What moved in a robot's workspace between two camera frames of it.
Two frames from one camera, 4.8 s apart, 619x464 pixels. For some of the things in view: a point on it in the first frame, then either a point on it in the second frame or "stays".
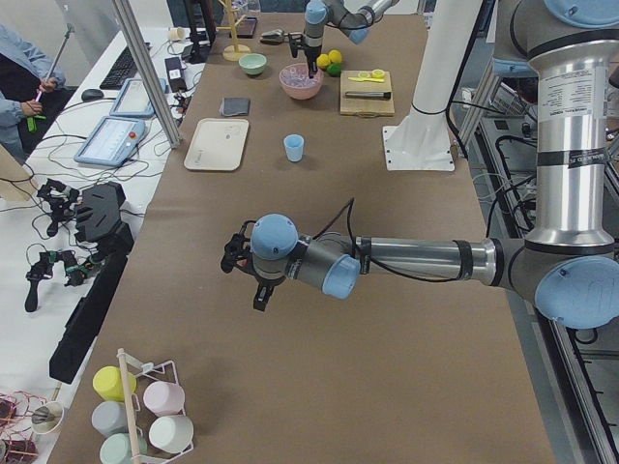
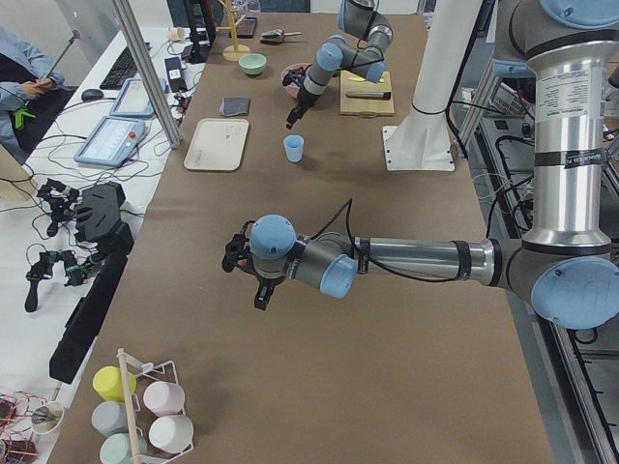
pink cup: [163, 398] stays
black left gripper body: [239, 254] stays
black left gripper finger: [263, 296] stays
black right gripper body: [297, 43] to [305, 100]
